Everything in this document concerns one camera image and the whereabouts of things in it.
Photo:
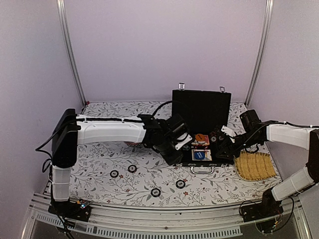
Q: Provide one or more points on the blue card deck box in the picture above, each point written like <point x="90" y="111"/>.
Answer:
<point x="207" y="154"/>

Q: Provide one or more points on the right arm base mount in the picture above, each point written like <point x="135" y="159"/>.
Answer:
<point x="268" y="207"/>

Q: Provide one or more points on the front aluminium rail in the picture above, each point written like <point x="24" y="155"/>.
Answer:
<point x="109" y="221"/>

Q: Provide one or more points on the orange big blind button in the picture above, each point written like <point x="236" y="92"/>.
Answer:
<point x="200" y="137"/>

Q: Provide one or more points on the chrome case handle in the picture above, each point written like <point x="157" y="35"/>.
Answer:
<point x="202" y="170"/>

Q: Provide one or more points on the aluminium frame post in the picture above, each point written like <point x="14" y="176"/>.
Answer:
<point x="69" y="49"/>
<point x="261" y="50"/>

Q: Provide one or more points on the right aluminium frame post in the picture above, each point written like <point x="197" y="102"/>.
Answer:
<point x="261" y="50"/>

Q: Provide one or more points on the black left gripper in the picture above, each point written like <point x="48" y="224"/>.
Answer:
<point x="173" y="160"/>

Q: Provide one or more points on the woven bamboo tray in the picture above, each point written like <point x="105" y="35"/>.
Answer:
<point x="254" y="167"/>

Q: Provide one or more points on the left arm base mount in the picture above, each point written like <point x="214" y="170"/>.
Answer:
<point x="79" y="210"/>

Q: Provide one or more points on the poker chip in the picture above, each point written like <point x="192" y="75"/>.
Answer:
<point x="114" y="174"/>
<point x="180" y="184"/>
<point x="132" y="168"/>

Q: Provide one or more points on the poker chip low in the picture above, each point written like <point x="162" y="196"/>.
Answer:
<point x="155" y="192"/>

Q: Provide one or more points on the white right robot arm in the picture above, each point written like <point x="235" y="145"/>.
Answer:
<point x="300" y="154"/>

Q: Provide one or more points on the black poker case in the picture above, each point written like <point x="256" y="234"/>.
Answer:
<point x="203" y="111"/>

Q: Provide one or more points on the left aluminium frame post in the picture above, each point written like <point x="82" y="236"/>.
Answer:
<point x="69" y="49"/>

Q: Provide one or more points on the blue small blind button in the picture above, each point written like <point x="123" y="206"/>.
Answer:
<point x="199" y="155"/>

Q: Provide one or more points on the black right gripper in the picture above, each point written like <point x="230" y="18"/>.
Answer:
<point x="229" y="149"/>

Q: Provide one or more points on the red card deck box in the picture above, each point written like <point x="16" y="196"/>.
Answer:
<point x="201" y="143"/>

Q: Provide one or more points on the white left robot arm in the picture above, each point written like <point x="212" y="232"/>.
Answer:
<point x="73" y="130"/>

